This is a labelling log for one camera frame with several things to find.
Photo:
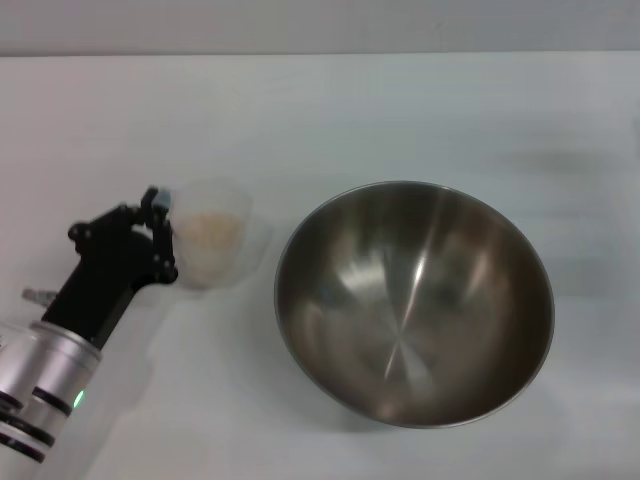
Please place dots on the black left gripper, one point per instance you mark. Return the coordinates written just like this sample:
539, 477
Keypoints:
110, 270

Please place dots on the clear plastic measuring cup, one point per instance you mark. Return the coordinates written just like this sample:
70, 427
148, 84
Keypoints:
250, 240

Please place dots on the stainless steel mixing bowl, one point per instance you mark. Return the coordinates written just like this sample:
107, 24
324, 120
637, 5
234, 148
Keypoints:
415, 300

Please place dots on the white rice grains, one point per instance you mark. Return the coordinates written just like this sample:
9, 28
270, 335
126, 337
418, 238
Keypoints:
210, 235

